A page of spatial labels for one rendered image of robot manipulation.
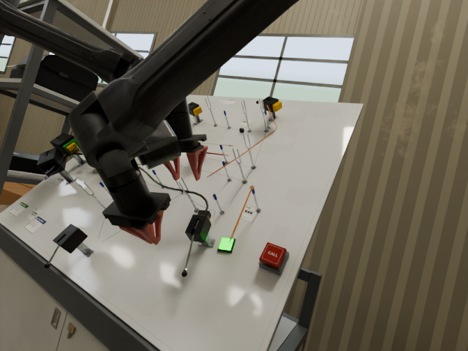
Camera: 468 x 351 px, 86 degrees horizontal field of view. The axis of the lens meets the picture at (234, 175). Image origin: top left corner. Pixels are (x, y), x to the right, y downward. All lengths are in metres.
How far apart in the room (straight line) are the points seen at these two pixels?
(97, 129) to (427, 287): 2.39
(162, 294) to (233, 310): 0.19
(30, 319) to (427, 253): 2.37
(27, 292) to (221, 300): 0.76
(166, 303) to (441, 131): 2.32
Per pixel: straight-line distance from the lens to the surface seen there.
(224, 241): 0.70
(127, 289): 0.77
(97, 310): 0.79
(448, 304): 2.54
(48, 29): 0.67
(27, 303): 1.19
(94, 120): 0.35
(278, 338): 0.99
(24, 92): 1.43
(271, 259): 0.62
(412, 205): 2.40
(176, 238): 0.77
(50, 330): 1.07
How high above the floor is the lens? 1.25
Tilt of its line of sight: 2 degrees up
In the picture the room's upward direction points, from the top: 15 degrees clockwise
